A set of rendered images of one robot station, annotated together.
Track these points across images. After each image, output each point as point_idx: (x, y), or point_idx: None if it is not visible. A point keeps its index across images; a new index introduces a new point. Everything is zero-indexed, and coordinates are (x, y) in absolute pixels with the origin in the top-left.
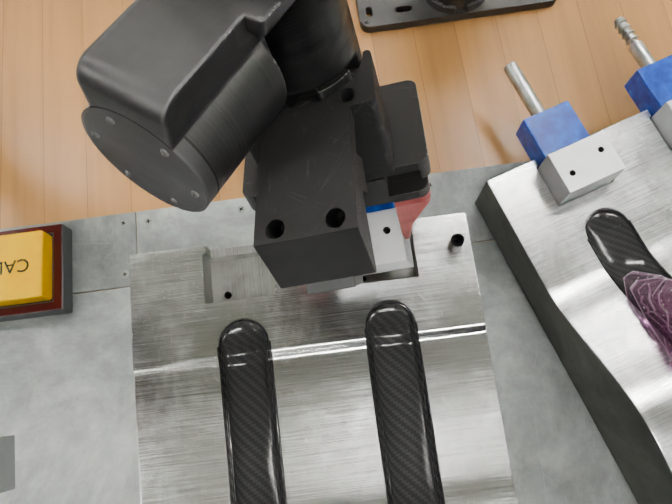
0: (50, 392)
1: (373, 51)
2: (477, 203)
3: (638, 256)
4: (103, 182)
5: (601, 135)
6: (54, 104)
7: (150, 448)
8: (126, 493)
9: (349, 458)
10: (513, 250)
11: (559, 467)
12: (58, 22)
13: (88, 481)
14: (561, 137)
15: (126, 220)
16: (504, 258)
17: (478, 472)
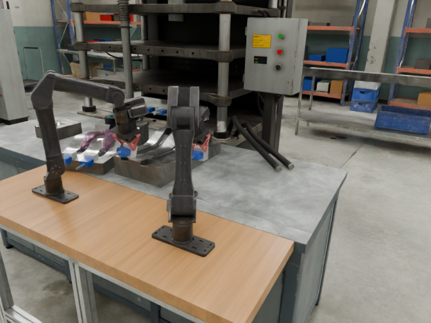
0: (194, 186)
1: (83, 194)
2: (104, 173)
3: (99, 154)
4: (155, 202)
5: (84, 154)
6: (149, 216)
7: None
8: (193, 175)
9: (157, 150)
10: (109, 163)
11: None
12: (129, 228)
13: (197, 177)
14: (87, 159)
15: (158, 195)
16: (110, 170)
17: (145, 145)
